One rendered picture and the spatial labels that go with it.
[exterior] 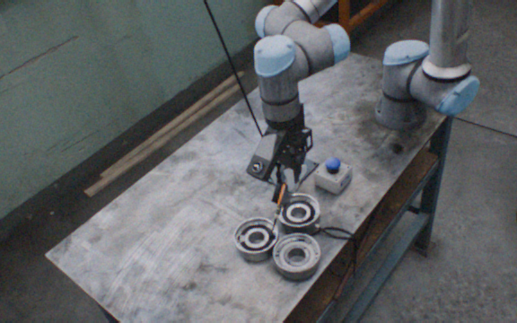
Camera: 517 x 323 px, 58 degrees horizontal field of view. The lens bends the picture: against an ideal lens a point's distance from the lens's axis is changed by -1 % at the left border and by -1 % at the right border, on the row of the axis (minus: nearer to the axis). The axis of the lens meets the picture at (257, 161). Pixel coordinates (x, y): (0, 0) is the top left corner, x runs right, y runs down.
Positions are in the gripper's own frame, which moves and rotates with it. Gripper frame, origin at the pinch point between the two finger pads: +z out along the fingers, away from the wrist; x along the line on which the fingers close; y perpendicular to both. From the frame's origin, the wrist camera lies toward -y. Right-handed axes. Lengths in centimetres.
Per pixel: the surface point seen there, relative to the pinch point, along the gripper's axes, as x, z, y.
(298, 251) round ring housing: -7.1, 11.6, -5.9
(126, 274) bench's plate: 23.5, 12.9, -33.0
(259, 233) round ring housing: 3.3, 11.1, -7.0
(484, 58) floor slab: 20, 94, 230
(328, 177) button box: -1.6, 8.7, 15.6
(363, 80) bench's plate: 16, 13, 64
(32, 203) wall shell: 160, 85, -14
